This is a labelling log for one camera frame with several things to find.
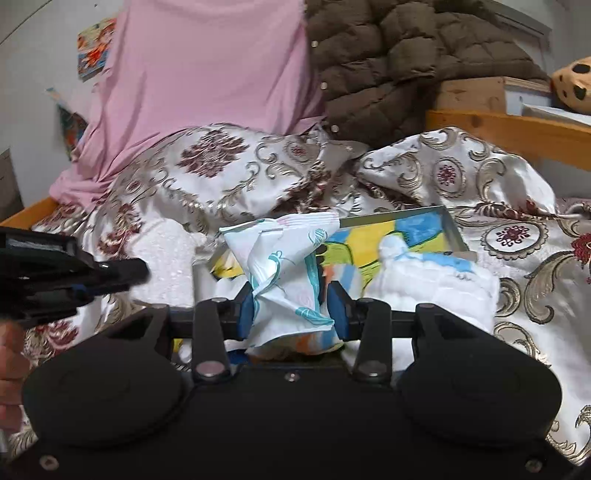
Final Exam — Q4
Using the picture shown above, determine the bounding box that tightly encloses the person's left hand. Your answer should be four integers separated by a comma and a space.
0, 320, 27, 433

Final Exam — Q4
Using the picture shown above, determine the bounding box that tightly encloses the white terry towel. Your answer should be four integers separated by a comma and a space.
123, 217, 209, 309

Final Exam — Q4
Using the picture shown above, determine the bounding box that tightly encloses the grey board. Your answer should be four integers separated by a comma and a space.
0, 147, 24, 216

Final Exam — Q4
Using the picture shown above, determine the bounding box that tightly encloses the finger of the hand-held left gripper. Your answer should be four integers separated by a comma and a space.
69, 257, 150, 299

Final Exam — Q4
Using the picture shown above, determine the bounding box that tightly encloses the wooden bed frame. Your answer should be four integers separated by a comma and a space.
0, 108, 591, 236

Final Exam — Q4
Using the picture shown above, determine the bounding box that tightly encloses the colourful wall poster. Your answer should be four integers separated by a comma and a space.
76, 18, 116, 82

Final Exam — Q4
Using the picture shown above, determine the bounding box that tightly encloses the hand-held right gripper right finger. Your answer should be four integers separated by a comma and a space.
327, 281, 484, 385

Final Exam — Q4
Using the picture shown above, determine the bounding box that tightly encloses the floral satin blanket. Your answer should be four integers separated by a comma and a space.
18, 124, 591, 468

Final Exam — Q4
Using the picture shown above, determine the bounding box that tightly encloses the yellow spotted plush toy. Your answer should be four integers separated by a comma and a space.
551, 55, 591, 116

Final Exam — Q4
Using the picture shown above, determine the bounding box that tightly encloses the cartoon frog towel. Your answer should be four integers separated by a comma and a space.
211, 210, 456, 298

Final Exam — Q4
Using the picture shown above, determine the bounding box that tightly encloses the white teal printed cloth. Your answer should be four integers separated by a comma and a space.
217, 209, 343, 361

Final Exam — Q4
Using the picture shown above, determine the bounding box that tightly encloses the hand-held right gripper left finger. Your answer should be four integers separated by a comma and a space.
108, 284, 256, 383

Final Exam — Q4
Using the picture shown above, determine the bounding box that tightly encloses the colourful paper kite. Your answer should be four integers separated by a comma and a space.
45, 87, 89, 161

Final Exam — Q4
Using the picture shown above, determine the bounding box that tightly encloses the white bear plush towel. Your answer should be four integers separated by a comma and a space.
357, 234, 502, 366

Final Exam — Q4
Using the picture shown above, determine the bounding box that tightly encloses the brown quilted jacket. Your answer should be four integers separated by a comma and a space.
304, 0, 551, 140

